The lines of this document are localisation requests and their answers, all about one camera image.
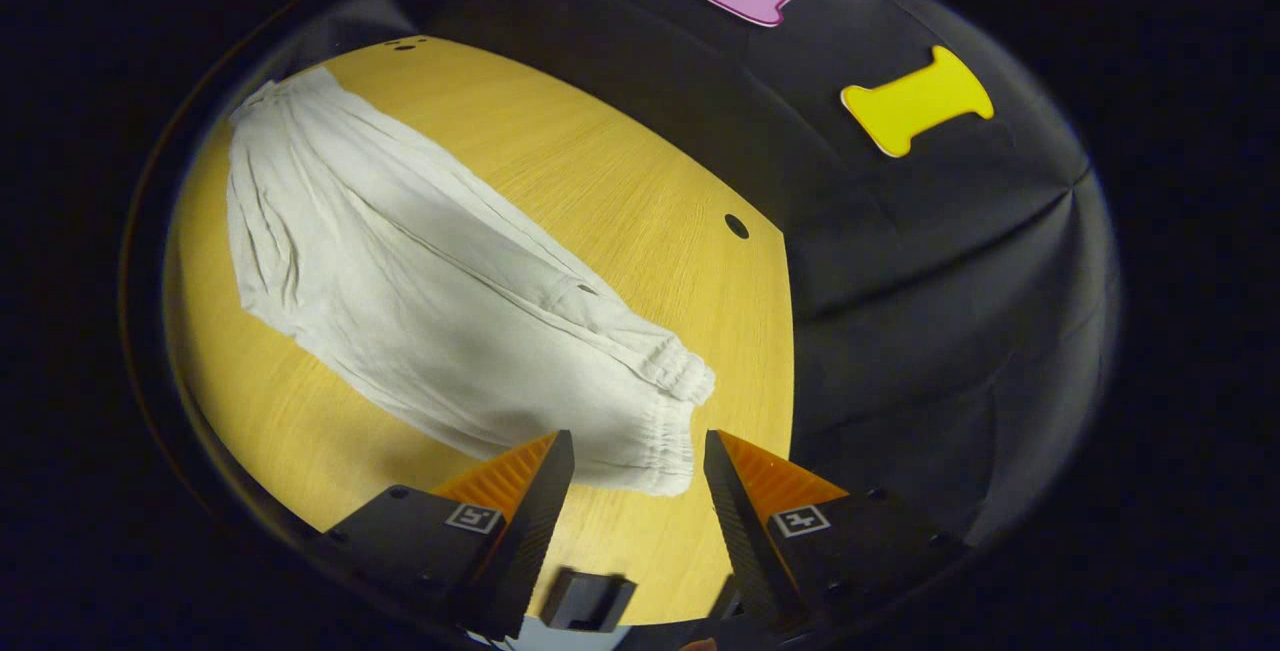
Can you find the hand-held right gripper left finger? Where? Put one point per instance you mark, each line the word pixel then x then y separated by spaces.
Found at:
pixel 535 521

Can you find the white jeans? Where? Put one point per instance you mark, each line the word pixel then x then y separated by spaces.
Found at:
pixel 420 301

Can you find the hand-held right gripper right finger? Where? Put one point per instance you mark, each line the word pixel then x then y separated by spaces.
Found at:
pixel 740 531

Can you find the black backdrop cloth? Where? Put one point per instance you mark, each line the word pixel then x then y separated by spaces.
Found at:
pixel 900 281

